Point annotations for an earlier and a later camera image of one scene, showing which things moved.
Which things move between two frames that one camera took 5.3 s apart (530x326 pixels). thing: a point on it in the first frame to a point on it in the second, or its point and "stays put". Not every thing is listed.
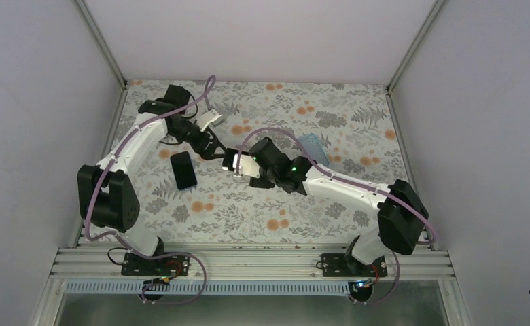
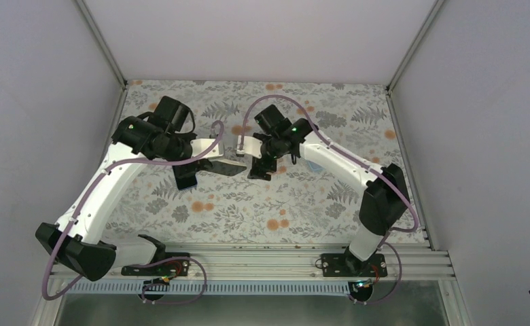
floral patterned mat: x=348 y=130 stays put
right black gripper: x=253 y=183 to x=256 y=172
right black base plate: x=345 y=265 stays put
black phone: x=183 y=170 stays put
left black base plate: x=170 y=265 stays put
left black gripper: x=206 y=154 to x=201 y=164
